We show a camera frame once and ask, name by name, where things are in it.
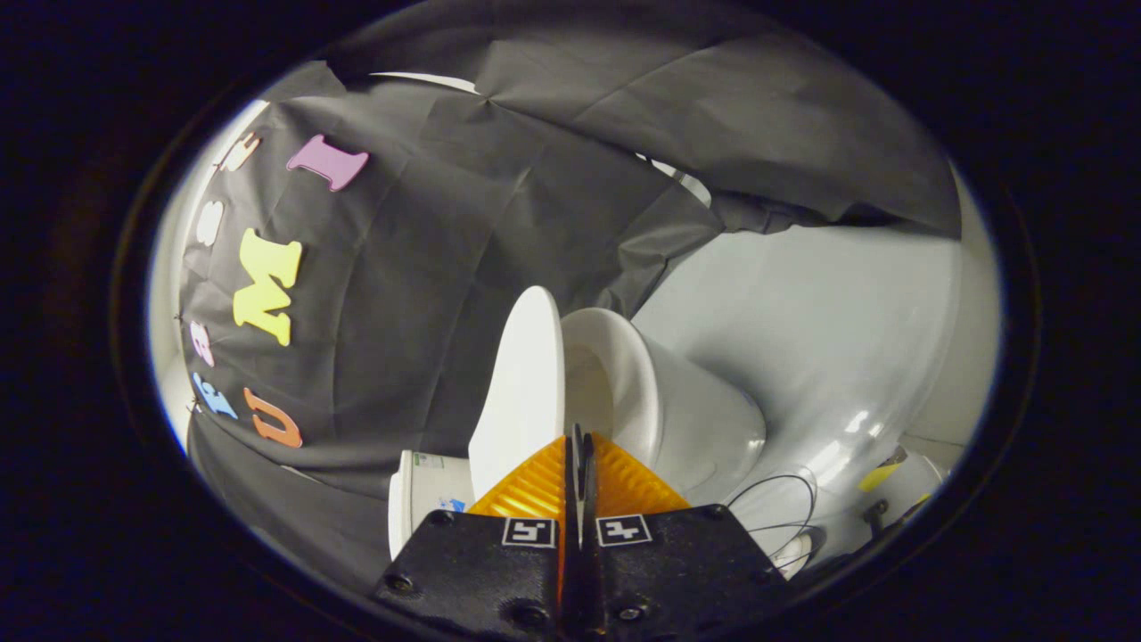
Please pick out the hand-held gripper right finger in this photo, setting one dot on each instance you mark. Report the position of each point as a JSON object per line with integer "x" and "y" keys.
{"x": 686, "y": 571}

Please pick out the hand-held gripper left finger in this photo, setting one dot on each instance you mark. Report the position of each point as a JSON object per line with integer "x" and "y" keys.
{"x": 472, "y": 571}

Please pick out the black backdrop cloth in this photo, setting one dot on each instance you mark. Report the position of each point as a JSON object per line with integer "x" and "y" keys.
{"x": 401, "y": 312}

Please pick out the white toilet lid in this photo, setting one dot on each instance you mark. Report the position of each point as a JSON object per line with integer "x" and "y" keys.
{"x": 521, "y": 392}

